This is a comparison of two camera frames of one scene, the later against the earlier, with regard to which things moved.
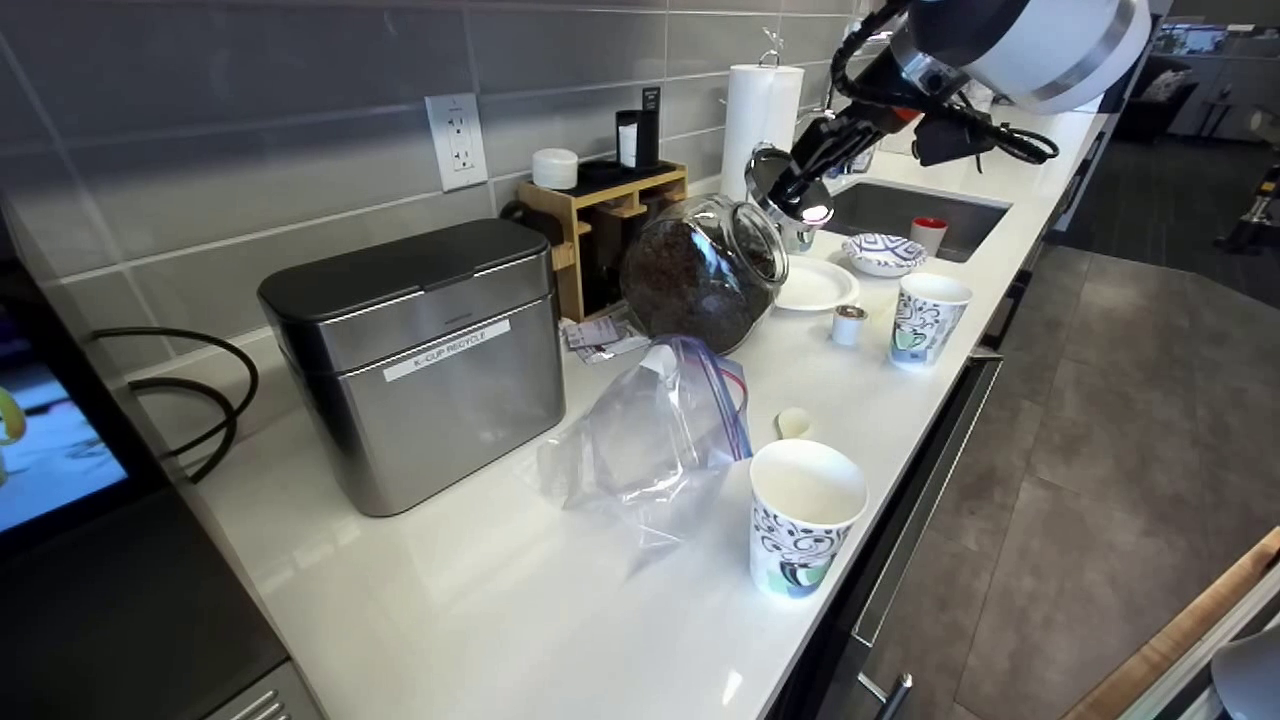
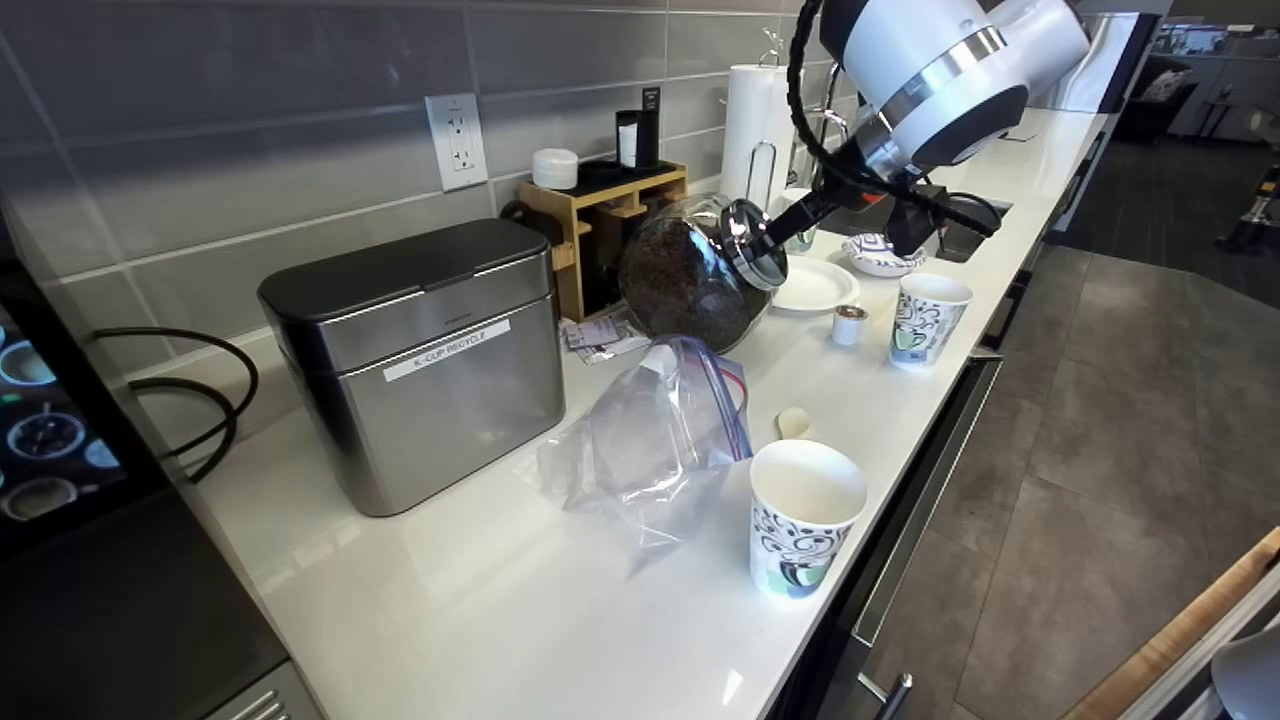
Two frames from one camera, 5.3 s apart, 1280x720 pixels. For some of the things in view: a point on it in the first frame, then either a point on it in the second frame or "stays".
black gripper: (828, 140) to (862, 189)
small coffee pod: (851, 327) stays
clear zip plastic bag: (657, 446) stays
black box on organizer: (636, 133) stays
